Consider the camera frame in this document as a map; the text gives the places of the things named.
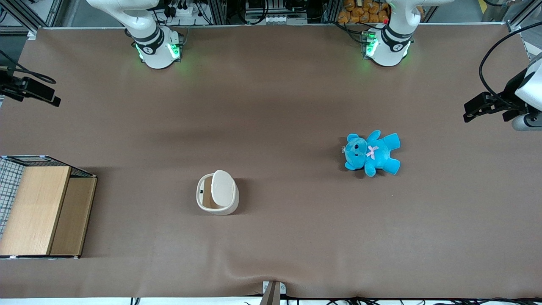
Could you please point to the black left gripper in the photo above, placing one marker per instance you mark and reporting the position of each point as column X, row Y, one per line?
column 509, row 98

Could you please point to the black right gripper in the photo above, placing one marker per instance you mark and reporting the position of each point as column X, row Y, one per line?
column 17, row 88

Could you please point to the white lidded trash can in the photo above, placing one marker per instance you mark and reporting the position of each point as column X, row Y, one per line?
column 223, row 189

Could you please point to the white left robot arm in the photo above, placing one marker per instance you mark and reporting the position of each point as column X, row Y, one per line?
column 388, row 51

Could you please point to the blue teddy bear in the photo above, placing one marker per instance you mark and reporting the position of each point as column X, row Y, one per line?
column 371, row 153

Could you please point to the light wooden cabinet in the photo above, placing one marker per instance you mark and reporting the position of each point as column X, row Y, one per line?
column 40, row 212

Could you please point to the orange plush toys pile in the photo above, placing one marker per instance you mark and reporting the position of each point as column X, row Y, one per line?
column 364, row 12

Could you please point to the white power strip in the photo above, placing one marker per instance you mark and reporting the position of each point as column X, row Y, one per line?
column 184, row 10

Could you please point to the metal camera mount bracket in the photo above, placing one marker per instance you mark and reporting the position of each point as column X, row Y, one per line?
column 272, row 293

